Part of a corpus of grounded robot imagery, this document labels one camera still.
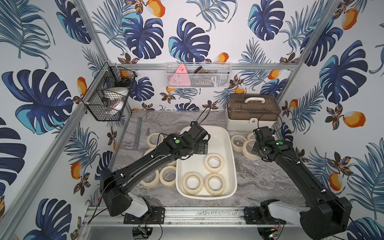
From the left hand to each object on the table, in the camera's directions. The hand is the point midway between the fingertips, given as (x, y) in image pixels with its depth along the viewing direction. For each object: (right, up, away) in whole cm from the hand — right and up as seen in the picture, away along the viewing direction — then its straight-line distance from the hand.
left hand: (200, 143), depth 74 cm
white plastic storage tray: (+14, -2, +26) cm, 29 cm away
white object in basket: (-46, +24, +7) cm, 52 cm away
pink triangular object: (-11, +37, +16) cm, 42 cm away
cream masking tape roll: (-15, -13, +11) cm, 22 cm away
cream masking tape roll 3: (-19, -21, +14) cm, 31 cm away
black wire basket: (-55, +40, +20) cm, 71 cm away
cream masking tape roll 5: (+27, -7, +3) cm, 28 cm away
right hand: (+33, -4, +7) cm, 34 cm away
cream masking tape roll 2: (-26, -23, +9) cm, 36 cm away
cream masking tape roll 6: (+9, -14, +18) cm, 25 cm away
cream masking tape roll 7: (-4, -24, +10) cm, 26 cm away
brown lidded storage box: (+31, +21, +23) cm, 44 cm away
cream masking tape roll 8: (+9, -24, +10) cm, 27 cm away
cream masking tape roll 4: (+27, -2, +30) cm, 40 cm away
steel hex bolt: (-36, +4, +34) cm, 49 cm away
